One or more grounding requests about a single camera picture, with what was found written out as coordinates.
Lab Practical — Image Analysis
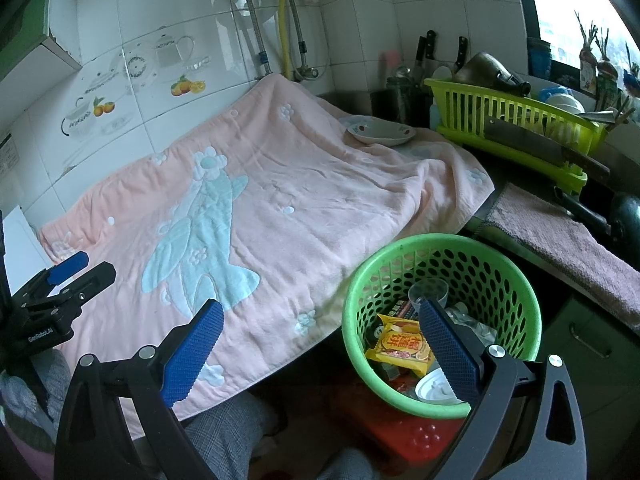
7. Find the white bowl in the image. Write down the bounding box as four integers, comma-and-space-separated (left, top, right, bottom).
545, 87, 586, 113

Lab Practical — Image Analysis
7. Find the small dark cardboard box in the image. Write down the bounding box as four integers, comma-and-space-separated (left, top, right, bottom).
387, 300, 421, 321

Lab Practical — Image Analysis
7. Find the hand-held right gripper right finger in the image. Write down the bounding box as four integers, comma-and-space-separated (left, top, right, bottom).
417, 299, 587, 480

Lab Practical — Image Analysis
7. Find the metal pot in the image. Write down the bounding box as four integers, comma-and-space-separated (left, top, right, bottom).
452, 51, 531, 98

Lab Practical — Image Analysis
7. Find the black pan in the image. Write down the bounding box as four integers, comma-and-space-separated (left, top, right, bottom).
554, 187, 640, 256

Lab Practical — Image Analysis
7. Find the red plastic stool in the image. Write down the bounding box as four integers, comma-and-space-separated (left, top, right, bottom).
345, 375, 466, 463

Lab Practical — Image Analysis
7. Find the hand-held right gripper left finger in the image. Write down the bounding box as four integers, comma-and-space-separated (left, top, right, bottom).
54, 298, 226, 480

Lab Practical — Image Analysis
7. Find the blue plastic tub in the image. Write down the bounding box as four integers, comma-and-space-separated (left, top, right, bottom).
527, 37, 551, 78

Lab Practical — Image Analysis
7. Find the pink towel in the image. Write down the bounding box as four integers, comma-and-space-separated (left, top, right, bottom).
480, 182, 640, 333

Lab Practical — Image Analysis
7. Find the yellow gas pipe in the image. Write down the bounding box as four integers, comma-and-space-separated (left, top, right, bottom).
278, 0, 294, 81

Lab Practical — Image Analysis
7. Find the green plastic mesh basket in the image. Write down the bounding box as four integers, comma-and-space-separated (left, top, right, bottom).
341, 233, 542, 420

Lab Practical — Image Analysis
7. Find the dark knife holder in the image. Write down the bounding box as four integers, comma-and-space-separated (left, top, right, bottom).
372, 87, 431, 128

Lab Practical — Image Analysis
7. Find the sprouting bulb plant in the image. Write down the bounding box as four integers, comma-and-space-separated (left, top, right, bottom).
597, 27, 622, 106
575, 10, 601, 96

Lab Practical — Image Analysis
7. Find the green wall cupboard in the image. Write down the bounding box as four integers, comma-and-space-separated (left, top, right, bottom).
0, 0, 83, 83

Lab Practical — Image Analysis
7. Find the pink flower-patterned blanket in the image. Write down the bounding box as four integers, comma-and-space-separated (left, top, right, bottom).
37, 74, 496, 423

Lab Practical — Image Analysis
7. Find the yellow-green dish rack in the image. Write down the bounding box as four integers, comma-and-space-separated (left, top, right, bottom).
424, 77, 606, 196

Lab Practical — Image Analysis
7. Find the braided metal hose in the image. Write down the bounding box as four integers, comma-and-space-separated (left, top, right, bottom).
292, 0, 321, 82
225, 0, 272, 78

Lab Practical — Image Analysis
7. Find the yellow snack packet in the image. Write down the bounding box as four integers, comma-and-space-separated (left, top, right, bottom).
365, 312, 435, 373

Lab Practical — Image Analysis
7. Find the white plastic lid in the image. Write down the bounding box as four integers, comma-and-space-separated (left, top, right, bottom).
415, 367, 466, 405

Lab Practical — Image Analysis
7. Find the clear plastic cup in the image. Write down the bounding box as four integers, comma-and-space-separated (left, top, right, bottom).
407, 279, 449, 311

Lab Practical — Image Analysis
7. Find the steel cleaver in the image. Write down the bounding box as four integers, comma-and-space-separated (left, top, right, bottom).
484, 115, 612, 183

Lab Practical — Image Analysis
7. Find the grey cabinet door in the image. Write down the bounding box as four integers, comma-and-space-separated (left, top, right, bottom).
537, 290, 640, 396

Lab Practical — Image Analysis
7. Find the black-handled knife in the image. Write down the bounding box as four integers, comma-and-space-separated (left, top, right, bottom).
414, 30, 438, 78
452, 36, 469, 73

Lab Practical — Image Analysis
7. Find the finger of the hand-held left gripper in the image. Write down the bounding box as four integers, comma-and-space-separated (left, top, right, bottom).
47, 261, 117, 311
15, 252, 90, 301

